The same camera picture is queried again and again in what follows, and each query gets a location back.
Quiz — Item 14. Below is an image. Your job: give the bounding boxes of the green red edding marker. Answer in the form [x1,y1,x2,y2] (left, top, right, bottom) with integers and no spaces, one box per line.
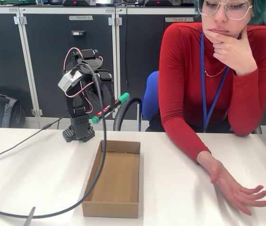
[91,92,131,125]

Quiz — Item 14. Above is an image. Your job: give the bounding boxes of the person's left forearm red sleeve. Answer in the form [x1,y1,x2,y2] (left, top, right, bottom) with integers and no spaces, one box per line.
[227,67,266,137]

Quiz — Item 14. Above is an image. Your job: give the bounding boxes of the person in red top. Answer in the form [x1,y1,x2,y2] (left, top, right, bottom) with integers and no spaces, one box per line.
[158,0,266,137]

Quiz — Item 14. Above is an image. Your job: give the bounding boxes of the person's left hand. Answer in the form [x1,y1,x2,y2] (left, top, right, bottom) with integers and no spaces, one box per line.
[204,27,258,76]

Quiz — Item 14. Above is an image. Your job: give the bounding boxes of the person's right hand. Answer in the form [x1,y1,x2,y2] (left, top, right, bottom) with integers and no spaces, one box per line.
[210,159,266,216]

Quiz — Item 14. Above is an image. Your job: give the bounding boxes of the blue office chair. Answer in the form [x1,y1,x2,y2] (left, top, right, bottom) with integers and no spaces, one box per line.
[113,70,162,132]

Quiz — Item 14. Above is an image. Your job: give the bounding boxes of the dark grey metal cabinet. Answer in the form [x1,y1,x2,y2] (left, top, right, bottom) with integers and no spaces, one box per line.
[0,6,22,129]
[17,6,119,121]
[115,6,203,131]

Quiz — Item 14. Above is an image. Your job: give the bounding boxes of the team 4 tape label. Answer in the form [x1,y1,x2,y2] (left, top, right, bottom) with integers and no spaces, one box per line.
[68,15,93,21]

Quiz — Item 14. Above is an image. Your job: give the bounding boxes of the open brown cardboard box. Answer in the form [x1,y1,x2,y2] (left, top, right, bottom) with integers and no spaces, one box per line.
[81,139,141,218]

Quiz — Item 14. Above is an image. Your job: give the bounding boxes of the grey device with red logo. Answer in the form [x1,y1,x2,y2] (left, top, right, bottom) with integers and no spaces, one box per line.
[144,0,182,7]
[62,0,97,7]

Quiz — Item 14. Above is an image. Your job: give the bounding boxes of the dark grey backpack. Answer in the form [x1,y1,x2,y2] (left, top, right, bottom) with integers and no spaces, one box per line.
[0,92,26,140]

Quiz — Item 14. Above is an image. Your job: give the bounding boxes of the team 3 tape label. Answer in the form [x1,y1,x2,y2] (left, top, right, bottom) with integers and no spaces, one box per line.
[165,16,194,23]

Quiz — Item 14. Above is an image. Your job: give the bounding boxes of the grey flat strip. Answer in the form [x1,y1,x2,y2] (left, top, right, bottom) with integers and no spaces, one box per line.
[22,206,36,226]

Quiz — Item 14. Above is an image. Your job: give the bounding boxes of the clear rimmed glasses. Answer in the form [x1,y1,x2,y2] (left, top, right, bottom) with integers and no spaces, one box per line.
[197,0,254,21]

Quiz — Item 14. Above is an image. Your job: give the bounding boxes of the white gripper camera box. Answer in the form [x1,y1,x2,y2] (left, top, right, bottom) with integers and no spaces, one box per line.
[58,69,83,97]

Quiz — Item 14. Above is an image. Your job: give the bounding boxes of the hanging thin black cable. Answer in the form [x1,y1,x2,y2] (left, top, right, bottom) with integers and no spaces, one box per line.
[124,0,130,89]

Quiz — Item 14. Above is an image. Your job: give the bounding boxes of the thick black camera cable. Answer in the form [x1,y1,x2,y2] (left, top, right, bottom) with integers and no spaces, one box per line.
[0,63,108,220]

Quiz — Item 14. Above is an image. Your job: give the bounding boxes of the blue lanyard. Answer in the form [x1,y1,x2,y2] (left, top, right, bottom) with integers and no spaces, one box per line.
[199,30,240,133]

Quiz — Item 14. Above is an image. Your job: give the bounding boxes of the thin grey base cable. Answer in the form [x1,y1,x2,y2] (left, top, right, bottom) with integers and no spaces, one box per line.
[0,114,70,166]

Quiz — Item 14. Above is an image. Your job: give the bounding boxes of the thin chain necklace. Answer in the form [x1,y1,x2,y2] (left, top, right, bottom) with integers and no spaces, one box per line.
[203,61,228,78]

